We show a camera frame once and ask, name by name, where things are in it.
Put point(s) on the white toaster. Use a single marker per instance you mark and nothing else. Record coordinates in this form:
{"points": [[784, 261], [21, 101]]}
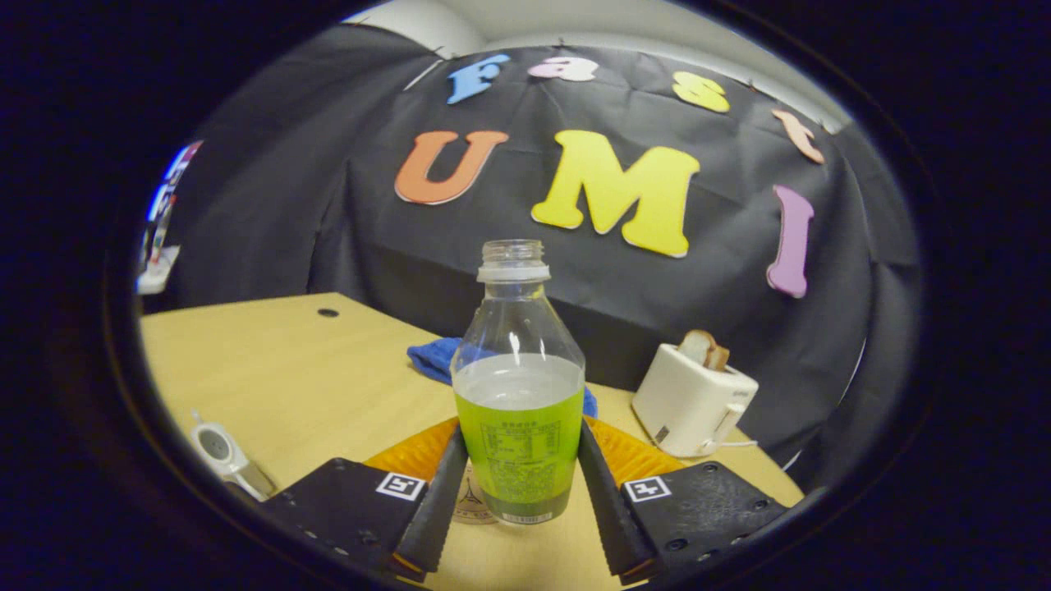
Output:
{"points": [[690, 402]]}

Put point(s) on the bread slice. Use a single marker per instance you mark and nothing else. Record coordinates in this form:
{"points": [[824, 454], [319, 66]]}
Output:
{"points": [[702, 349]]}

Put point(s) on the blue towel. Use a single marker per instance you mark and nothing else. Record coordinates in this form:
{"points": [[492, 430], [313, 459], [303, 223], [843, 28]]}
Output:
{"points": [[431, 357]]}

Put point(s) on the green label water bottle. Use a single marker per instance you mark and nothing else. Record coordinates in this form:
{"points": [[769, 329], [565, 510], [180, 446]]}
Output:
{"points": [[519, 443]]}

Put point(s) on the small white side table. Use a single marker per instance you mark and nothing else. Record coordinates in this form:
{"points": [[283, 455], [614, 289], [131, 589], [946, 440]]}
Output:
{"points": [[156, 277]]}

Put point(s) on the round clear coaster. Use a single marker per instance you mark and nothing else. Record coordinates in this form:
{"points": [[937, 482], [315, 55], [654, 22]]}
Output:
{"points": [[470, 501]]}

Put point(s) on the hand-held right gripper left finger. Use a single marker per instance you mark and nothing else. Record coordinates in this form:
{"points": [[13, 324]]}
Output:
{"points": [[435, 509]]}

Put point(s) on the computer monitor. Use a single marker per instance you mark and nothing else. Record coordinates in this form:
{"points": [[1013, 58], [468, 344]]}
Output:
{"points": [[168, 185]]}

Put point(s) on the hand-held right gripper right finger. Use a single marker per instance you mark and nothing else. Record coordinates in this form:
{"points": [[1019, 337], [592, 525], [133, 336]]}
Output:
{"points": [[608, 517]]}

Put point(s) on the black backdrop cloth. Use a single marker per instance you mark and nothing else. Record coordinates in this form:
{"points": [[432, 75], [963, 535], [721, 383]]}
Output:
{"points": [[328, 205]]}

